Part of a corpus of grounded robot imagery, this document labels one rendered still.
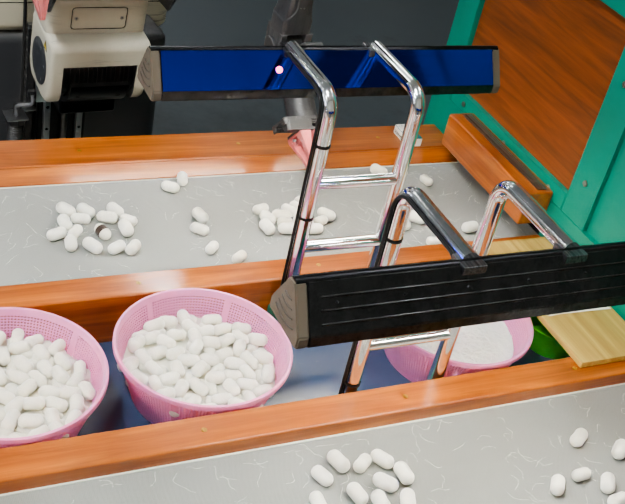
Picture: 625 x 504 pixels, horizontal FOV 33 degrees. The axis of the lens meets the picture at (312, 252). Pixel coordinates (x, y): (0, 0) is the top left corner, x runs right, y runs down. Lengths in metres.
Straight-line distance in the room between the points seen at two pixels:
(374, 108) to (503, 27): 1.98
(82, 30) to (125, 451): 1.16
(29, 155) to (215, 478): 0.79
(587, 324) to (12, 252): 0.96
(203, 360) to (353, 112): 2.53
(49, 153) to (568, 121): 0.95
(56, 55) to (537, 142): 1.00
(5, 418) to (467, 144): 1.09
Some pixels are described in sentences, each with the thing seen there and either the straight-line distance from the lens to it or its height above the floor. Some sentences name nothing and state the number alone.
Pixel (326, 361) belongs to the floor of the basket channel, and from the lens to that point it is 1.71.
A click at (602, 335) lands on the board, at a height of 0.78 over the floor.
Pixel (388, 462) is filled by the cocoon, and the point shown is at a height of 0.76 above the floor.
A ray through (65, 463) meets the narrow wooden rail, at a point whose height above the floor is 0.76.
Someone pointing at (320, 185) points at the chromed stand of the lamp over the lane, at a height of 0.96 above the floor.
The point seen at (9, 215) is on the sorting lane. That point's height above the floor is 0.74.
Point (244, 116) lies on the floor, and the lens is 3.81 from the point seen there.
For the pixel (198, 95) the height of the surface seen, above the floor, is 1.05.
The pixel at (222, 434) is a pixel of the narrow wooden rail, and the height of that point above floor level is 0.76.
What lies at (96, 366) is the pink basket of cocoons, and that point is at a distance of 1.52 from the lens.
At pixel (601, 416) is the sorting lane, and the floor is 0.74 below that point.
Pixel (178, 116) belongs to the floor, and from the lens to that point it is 3.74.
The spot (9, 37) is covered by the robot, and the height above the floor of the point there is 0.68.
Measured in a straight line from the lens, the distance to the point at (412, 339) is 1.53.
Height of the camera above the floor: 1.77
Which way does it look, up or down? 34 degrees down
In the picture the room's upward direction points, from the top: 13 degrees clockwise
